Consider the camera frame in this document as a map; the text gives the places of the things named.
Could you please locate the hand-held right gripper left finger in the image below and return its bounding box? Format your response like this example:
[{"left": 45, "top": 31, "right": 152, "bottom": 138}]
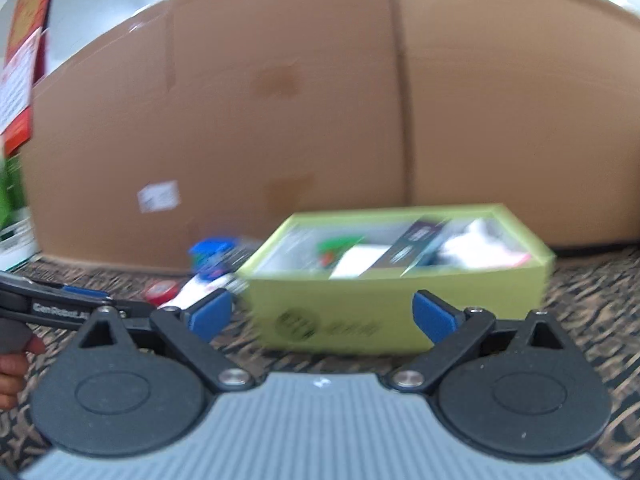
[{"left": 75, "top": 289, "right": 253, "bottom": 395}]

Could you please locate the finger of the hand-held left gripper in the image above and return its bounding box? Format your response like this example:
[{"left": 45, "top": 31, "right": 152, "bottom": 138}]
[
  {"left": 115, "top": 301, "right": 153, "bottom": 333},
  {"left": 0, "top": 271, "right": 112, "bottom": 306}
]

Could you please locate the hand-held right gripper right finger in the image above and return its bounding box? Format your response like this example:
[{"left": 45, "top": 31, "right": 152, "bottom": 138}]
[{"left": 390, "top": 290, "right": 578, "bottom": 395}]

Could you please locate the blue printed packet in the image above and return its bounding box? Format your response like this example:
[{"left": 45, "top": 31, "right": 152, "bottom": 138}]
[{"left": 189, "top": 240, "right": 237, "bottom": 281}]

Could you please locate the dark printed box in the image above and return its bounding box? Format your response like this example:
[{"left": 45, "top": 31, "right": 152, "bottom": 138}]
[{"left": 360, "top": 217, "right": 451, "bottom": 277}]

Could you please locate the lime green storage box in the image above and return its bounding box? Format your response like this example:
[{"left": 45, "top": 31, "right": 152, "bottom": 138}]
[{"left": 235, "top": 203, "right": 557, "bottom": 356}]

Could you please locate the white plastic packet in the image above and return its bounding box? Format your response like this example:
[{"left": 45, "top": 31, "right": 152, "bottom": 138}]
[{"left": 435, "top": 217, "right": 532, "bottom": 269}]

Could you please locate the person's left hand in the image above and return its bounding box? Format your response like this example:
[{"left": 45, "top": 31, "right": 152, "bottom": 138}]
[{"left": 0, "top": 337, "right": 46, "bottom": 411}]

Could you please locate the white tube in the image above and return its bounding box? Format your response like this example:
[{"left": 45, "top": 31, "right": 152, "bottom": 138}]
[{"left": 170, "top": 272, "right": 249, "bottom": 312}]

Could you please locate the red round cap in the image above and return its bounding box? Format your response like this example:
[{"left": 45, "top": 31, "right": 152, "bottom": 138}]
[{"left": 144, "top": 281, "right": 178, "bottom": 308}]

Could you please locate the green printed packet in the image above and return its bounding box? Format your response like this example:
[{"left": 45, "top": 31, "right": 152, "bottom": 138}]
[{"left": 315, "top": 236, "right": 366, "bottom": 267}]

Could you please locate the green and white carton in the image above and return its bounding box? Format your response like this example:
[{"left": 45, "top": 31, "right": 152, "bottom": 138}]
[{"left": 0, "top": 152, "right": 38, "bottom": 273}]

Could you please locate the brown patterned mat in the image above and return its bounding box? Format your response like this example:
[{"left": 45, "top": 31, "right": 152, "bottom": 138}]
[{"left": 0, "top": 247, "right": 640, "bottom": 480}]

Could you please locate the large cardboard box white label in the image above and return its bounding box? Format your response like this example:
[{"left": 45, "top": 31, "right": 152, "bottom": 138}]
[{"left": 20, "top": 0, "right": 416, "bottom": 277}]

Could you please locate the plain large cardboard box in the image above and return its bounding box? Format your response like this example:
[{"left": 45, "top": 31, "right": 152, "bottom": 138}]
[{"left": 392, "top": 0, "right": 640, "bottom": 256}]

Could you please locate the red and white wall poster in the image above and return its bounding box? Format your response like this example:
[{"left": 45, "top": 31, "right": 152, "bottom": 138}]
[{"left": 0, "top": 0, "right": 62, "bottom": 156}]

